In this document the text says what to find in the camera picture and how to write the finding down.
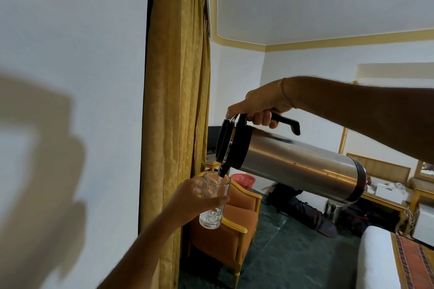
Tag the person's left hand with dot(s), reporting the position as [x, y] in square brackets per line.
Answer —
[190, 202]

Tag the wooden desk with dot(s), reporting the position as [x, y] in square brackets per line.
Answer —
[390, 190]

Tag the orange upholstered wooden armchair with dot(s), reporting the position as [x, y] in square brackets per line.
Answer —
[230, 224]

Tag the red plastic basket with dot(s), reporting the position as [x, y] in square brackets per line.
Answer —
[243, 181]

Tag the patterned orange bed runner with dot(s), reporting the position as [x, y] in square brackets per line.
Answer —
[415, 261]

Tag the person's right hand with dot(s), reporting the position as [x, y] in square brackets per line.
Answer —
[262, 100]

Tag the clear drinking glass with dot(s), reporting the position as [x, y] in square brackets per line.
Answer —
[213, 199]

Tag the small steel pedal bin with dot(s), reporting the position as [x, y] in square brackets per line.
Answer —
[334, 211]

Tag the small wooden side table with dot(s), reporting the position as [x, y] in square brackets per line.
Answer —
[213, 164]

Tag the person's right forearm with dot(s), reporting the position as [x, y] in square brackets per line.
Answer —
[366, 109]

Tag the white paper bag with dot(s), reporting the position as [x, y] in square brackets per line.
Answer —
[391, 194]

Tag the black television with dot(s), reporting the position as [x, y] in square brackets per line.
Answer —
[212, 139]

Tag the person's left thumb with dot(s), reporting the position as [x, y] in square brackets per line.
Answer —
[215, 200]

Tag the stainless steel thermos jug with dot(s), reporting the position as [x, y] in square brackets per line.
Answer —
[291, 160]

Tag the black bag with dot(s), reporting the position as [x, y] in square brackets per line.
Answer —
[298, 209]

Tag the wooden framed mirror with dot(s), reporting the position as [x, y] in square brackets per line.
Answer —
[425, 170]

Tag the white bed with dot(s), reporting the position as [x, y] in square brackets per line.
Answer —
[376, 258]

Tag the gold yellow curtain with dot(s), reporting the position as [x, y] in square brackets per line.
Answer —
[176, 112]

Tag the person's left forearm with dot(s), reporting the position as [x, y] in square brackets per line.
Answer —
[135, 255]

